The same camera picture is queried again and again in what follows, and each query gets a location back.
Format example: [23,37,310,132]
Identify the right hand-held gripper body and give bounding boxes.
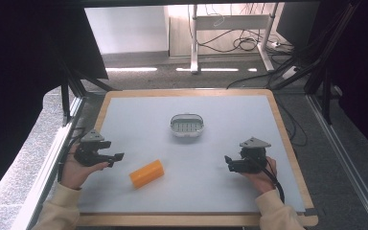
[232,136,272,175]

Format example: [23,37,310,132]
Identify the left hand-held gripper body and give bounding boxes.
[73,128,116,168]

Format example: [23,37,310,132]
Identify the person's right hand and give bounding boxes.
[241,155,278,196]

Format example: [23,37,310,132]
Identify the person's left hand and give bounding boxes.
[59,152,110,192]

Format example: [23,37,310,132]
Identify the orange soap bar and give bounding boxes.
[128,159,166,190]

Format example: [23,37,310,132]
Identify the white soap dish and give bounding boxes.
[169,113,205,139]

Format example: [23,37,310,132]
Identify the black metal stand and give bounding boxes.
[269,0,362,127]
[56,57,116,127]

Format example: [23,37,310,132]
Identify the white power strip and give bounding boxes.
[281,65,299,81]

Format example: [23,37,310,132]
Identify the black curtain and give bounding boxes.
[0,0,109,208]
[276,0,368,162]

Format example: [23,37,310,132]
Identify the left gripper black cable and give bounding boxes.
[57,126,87,184]

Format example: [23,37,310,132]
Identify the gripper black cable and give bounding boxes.
[258,157,286,204]
[57,126,87,184]

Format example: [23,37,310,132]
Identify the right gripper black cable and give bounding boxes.
[258,157,286,204]

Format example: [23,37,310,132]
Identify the aluminium rail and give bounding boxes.
[305,93,368,230]
[10,94,86,230]

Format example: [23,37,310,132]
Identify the black floor cables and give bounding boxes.
[195,3,309,148]

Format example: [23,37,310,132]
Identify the white desk frame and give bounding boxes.
[189,3,280,75]

